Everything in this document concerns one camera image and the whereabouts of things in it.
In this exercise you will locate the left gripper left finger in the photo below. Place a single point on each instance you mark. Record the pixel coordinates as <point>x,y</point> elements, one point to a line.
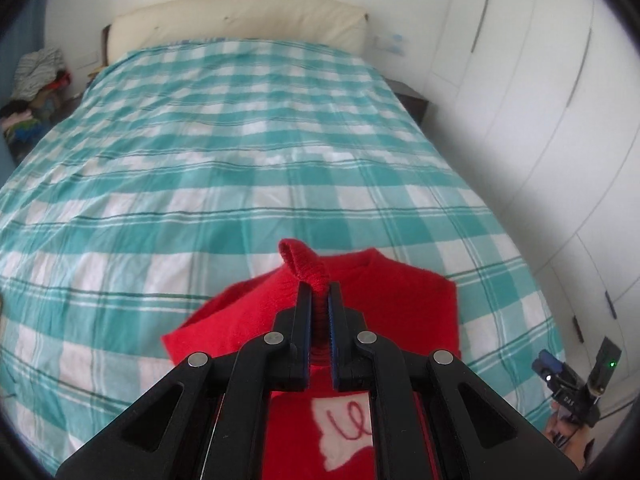
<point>206,419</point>

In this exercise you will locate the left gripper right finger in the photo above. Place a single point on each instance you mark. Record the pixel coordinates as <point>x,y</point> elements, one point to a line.
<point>431,417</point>

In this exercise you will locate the red rabbit sweater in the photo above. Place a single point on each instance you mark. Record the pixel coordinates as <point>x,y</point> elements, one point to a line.
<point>319,433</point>

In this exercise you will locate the pile of clothes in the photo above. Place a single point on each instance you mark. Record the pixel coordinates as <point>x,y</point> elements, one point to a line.
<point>40,80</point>

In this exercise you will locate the person's right hand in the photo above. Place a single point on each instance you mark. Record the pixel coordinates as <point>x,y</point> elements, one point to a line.
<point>575,437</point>

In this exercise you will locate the teal plaid bed cover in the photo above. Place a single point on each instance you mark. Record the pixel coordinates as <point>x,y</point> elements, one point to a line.
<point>178,175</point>

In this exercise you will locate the dark wooden nightstand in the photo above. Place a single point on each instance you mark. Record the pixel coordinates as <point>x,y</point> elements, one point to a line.
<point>415,104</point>

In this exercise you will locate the white wardrobe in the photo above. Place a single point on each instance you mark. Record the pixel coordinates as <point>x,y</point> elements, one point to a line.
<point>537,106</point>

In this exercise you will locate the cream padded headboard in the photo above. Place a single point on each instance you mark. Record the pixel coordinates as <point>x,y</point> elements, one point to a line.
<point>329,22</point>

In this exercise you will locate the blue curtain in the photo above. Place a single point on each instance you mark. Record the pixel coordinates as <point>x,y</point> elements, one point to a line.
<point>24,35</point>

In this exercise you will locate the wall switch panel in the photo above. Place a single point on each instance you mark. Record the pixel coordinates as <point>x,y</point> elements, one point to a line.
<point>392,44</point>

